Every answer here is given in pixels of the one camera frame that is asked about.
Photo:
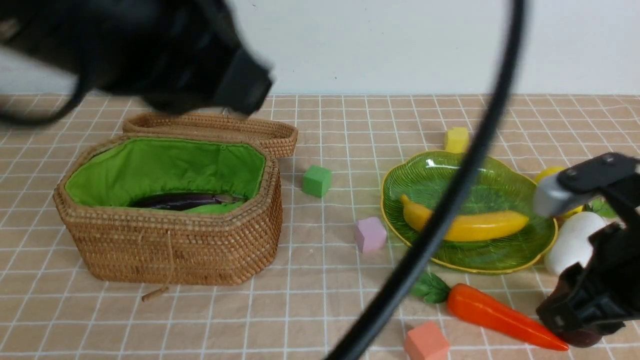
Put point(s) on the green foam cube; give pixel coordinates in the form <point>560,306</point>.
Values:
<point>316,181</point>

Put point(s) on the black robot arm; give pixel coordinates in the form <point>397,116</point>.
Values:
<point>183,55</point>

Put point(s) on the dark purple toy mangosteen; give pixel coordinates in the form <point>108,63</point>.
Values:
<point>582,338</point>

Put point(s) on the yellow toy lemon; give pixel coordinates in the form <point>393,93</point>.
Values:
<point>554,170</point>

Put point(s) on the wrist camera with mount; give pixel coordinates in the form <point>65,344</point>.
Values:
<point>612,175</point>

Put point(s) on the yellow toy banana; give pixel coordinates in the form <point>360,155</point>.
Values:
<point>467,228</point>

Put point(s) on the orange foam cube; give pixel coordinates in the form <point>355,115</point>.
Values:
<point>426,342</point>

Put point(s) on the purple toy eggplant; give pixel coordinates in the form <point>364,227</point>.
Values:
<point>185,201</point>

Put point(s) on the woven rattan basket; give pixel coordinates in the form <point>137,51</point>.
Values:
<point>143,245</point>

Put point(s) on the orange toy carrot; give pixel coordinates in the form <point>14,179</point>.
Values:
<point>475,307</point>

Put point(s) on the white toy radish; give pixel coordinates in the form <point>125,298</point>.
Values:
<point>572,245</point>

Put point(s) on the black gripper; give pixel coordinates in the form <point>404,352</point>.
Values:
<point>599,292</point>

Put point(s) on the green leaf-shaped glass plate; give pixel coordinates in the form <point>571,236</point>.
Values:
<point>427,175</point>

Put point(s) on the pink foam cube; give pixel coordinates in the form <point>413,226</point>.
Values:
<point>370,235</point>

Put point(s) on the woven rattan basket lid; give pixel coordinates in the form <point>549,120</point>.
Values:
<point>278,138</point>

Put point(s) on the yellow foam cube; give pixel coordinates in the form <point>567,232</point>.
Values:
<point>456,140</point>

